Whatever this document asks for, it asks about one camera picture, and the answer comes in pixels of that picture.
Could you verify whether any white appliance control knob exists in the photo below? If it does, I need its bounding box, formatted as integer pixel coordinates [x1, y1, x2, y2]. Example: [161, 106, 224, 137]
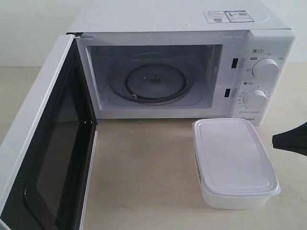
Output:
[252, 58, 279, 80]
[243, 89, 267, 108]

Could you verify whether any white microwave door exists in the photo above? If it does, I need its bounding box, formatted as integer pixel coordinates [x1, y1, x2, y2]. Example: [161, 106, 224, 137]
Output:
[0, 34, 97, 230]

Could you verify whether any white plastic lidded container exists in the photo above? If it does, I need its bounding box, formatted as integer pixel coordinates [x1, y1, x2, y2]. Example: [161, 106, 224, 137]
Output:
[192, 118, 280, 197]

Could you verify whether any white microwave oven body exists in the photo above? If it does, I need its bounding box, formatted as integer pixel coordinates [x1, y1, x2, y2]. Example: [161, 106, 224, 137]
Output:
[68, 0, 295, 126]

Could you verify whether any white printed label sticker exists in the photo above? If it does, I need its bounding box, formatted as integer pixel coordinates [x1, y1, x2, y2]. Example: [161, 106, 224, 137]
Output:
[203, 11, 254, 23]

